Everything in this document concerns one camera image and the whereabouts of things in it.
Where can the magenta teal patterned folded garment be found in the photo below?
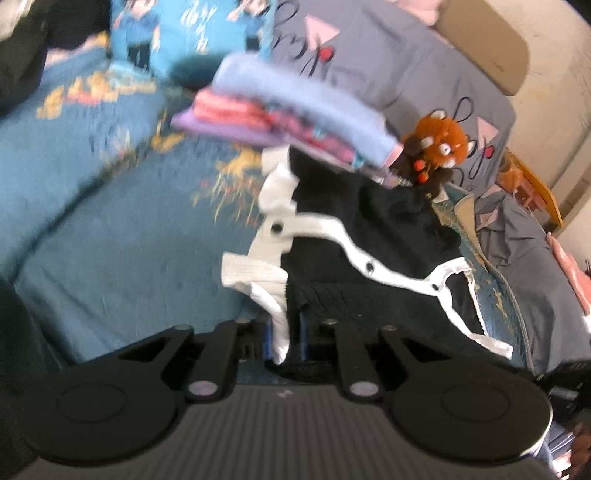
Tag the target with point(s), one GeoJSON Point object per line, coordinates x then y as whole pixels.
{"type": "Point", "coordinates": [318, 136]}

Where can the red panda plush toy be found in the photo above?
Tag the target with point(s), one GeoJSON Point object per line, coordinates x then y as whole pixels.
{"type": "Point", "coordinates": [438, 134]}

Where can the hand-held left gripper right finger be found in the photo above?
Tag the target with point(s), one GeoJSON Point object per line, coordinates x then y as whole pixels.
{"type": "Point", "coordinates": [305, 341]}

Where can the orange wooden object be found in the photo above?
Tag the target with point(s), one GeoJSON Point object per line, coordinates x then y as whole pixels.
{"type": "Point", "coordinates": [545, 194]}

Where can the pink cloth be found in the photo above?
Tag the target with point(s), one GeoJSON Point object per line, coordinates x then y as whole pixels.
{"type": "Point", "coordinates": [570, 272]}
{"type": "Point", "coordinates": [425, 7]}

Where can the black cardigan with white trim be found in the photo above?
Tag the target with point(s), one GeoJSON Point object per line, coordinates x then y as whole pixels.
{"type": "Point", "coordinates": [392, 230]}

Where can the beige headboard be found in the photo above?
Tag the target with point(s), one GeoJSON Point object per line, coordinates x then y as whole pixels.
{"type": "Point", "coordinates": [489, 50]}

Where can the pink folded garment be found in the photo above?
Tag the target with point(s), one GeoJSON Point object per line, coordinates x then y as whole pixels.
{"type": "Point", "coordinates": [221, 108]}

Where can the blue cartoon printed pillow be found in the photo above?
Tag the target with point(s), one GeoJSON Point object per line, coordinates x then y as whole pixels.
{"type": "Point", "coordinates": [184, 32]}

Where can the purple folded garment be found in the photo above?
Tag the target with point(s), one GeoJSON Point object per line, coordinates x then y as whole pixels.
{"type": "Point", "coordinates": [217, 127]}

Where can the black cloth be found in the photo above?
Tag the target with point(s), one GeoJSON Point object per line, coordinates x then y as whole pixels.
{"type": "Point", "coordinates": [27, 55]}

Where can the blue floral bedspread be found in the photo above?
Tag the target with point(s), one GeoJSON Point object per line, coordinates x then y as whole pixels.
{"type": "Point", "coordinates": [115, 230]}

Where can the grey patterned pillow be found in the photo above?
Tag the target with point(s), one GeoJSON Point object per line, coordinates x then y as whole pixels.
{"type": "Point", "coordinates": [383, 60]}

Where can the grey rumpled sheet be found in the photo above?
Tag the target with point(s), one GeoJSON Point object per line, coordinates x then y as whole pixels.
{"type": "Point", "coordinates": [531, 286]}

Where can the stack of folded clothes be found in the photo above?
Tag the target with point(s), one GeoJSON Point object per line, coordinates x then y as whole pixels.
{"type": "Point", "coordinates": [300, 101]}

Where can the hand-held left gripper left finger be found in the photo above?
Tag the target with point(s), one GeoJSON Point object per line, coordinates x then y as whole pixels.
{"type": "Point", "coordinates": [267, 341]}

